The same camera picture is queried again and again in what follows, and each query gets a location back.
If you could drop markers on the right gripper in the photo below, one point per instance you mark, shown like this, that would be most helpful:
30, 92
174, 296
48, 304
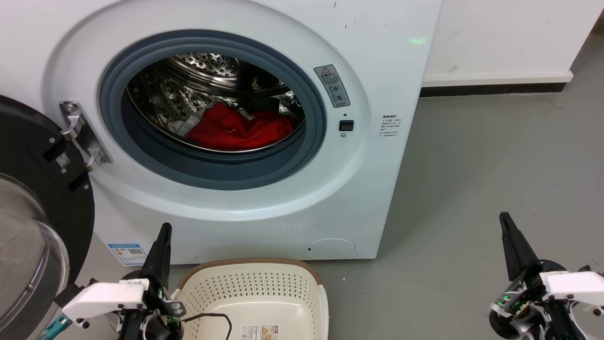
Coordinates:
524, 302

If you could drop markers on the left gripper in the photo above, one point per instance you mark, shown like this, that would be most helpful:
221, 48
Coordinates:
158, 321

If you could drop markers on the white cloth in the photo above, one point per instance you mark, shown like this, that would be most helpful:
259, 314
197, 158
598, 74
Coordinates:
185, 123

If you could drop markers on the red cloth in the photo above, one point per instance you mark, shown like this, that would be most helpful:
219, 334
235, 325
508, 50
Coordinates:
240, 130

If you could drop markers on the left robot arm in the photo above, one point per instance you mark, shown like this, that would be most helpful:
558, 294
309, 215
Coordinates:
55, 328

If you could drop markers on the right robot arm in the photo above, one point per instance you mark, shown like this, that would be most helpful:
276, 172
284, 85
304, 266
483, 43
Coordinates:
564, 326

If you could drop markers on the cream perforated laundry basket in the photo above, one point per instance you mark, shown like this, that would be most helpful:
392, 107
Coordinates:
255, 293

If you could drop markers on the washing machine door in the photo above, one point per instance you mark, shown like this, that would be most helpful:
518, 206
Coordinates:
56, 198

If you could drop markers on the metal door hinge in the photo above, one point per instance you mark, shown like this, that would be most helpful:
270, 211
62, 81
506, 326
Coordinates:
82, 137

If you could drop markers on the steel washer drum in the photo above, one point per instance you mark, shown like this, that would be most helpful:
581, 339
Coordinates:
160, 94

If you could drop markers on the blue energy label sticker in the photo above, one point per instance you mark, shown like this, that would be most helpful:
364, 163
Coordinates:
127, 253

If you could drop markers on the grey rubber door gasket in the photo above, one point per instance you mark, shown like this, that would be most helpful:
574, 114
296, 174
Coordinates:
212, 167

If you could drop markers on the white front-load washing machine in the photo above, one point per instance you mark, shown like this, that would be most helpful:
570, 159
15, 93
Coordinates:
264, 208

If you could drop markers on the small QR door sticker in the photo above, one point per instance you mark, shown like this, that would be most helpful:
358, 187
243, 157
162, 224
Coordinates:
63, 160

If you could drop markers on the black and white baseboard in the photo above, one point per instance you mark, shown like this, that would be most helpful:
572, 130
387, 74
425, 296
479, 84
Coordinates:
495, 85

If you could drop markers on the round white filter cover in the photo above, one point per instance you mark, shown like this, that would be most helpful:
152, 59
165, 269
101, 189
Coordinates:
331, 248

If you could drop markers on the black door latch socket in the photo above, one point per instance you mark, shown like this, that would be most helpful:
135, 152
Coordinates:
346, 125

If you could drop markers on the grey warning sticker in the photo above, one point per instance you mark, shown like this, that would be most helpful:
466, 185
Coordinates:
332, 86

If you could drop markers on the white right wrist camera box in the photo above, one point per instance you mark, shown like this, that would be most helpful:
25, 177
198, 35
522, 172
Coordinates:
575, 285

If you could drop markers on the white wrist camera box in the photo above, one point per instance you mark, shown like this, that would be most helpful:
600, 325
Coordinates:
575, 285
101, 296

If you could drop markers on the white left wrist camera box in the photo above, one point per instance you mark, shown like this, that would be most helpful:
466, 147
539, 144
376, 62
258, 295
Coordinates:
101, 296

